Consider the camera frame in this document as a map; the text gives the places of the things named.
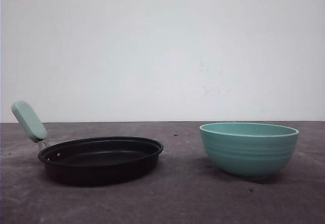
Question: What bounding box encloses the black frying pan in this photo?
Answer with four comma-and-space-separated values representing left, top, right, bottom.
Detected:
11, 101, 164, 186

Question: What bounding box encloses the teal ceramic bowl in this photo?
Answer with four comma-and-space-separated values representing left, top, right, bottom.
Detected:
200, 122, 299, 179

